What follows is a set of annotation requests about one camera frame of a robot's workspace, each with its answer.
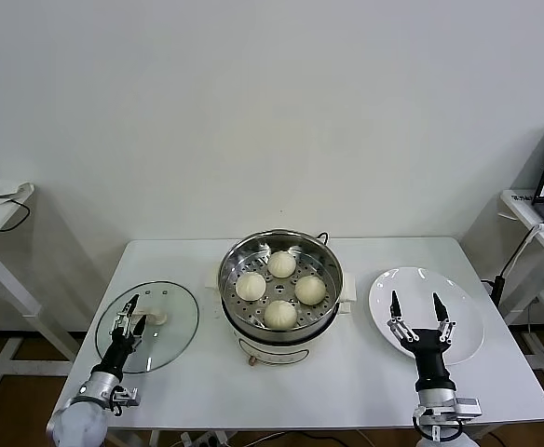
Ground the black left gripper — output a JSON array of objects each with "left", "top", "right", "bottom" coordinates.
[{"left": 95, "top": 293, "right": 147, "bottom": 377}]

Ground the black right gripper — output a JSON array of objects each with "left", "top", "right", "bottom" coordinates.
[{"left": 387, "top": 290, "right": 458, "bottom": 393}]

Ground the glass lid with white handle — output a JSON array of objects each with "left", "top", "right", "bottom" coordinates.
[{"left": 95, "top": 279, "right": 200, "bottom": 373}]

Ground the white steamed baozi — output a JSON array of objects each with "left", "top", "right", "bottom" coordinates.
[
  {"left": 236, "top": 272, "right": 267, "bottom": 302},
  {"left": 263, "top": 300, "right": 297, "bottom": 331},
  {"left": 294, "top": 275, "right": 327, "bottom": 305},
  {"left": 266, "top": 250, "right": 296, "bottom": 279}
]

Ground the perforated steel steamer basket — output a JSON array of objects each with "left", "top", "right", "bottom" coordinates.
[{"left": 205, "top": 227, "right": 358, "bottom": 332}]

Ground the white round plate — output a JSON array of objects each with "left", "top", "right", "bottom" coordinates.
[{"left": 368, "top": 266, "right": 485, "bottom": 367}]

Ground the white power strip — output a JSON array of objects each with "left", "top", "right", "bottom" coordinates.
[{"left": 178, "top": 430, "right": 238, "bottom": 447}]

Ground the white electric cooking pot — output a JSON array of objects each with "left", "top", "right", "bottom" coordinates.
[{"left": 219, "top": 297, "right": 357, "bottom": 370}]

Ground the white side table with laptop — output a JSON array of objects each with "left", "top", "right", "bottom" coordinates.
[{"left": 499, "top": 188, "right": 544, "bottom": 397}]

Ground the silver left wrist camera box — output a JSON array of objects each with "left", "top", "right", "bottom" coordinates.
[{"left": 111, "top": 386, "right": 142, "bottom": 411}]

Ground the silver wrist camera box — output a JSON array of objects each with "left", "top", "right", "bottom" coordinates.
[
  {"left": 453, "top": 396, "right": 483, "bottom": 420},
  {"left": 111, "top": 386, "right": 142, "bottom": 411}
]

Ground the black cylindrical post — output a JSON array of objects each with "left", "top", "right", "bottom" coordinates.
[{"left": 481, "top": 275, "right": 506, "bottom": 308}]

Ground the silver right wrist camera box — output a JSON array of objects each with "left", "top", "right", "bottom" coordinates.
[{"left": 453, "top": 396, "right": 483, "bottom": 420}]

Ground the thin black cable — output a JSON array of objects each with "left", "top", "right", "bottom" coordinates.
[{"left": 0, "top": 195, "right": 32, "bottom": 233}]

